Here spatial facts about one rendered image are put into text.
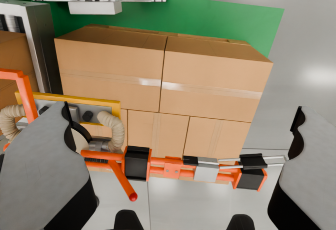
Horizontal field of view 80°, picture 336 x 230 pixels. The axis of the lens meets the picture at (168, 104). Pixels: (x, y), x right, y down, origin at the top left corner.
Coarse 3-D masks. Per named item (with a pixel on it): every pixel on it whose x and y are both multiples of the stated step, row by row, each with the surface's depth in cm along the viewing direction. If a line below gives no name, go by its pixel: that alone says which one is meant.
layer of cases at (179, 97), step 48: (96, 48) 110; (144, 48) 109; (192, 48) 119; (240, 48) 132; (96, 96) 125; (144, 96) 123; (192, 96) 122; (240, 96) 120; (144, 144) 142; (192, 144) 140; (240, 144) 138
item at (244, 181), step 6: (240, 162) 64; (240, 168) 62; (234, 174) 63; (240, 174) 60; (246, 174) 60; (252, 174) 60; (258, 174) 60; (264, 174) 60; (234, 180) 63; (240, 180) 61; (246, 180) 61; (252, 180) 61; (258, 180) 61; (264, 180) 61; (234, 186) 63; (240, 186) 63; (246, 186) 62; (252, 186) 62; (258, 186) 62
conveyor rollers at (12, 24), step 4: (4, 16) 104; (8, 16) 103; (12, 16) 104; (0, 20) 108; (8, 20) 104; (12, 20) 105; (16, 20) 107; (0, 24) 108; (8, 24) 105; (12, 24) 105; (16, 24) 107; (0, 28) 108; (8, 28) 106; (12, 28) 106; (16, 28) 107
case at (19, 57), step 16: (0, 32) 103; (16, 32) 106; (0, 48) 89; (16, 48) 98; (0, 64) 90; (16, 64) 100; (32, 64) 111; (0, 80) 91; (32, 80) 113; (0, 96) 92
